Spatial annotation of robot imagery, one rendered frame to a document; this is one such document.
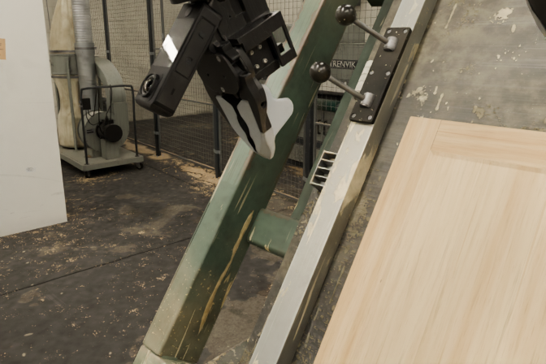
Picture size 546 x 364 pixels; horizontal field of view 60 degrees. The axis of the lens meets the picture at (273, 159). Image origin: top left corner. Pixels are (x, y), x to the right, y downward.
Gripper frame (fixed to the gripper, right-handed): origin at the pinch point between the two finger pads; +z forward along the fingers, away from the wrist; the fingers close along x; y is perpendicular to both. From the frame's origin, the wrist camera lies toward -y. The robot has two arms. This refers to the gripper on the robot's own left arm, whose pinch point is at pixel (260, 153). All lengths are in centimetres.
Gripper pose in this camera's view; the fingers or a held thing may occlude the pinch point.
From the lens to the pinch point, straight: 54.6
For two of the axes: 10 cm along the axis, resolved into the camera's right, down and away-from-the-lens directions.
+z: 3.6, 7.8, 5.1
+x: -6.3, -2.0, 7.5
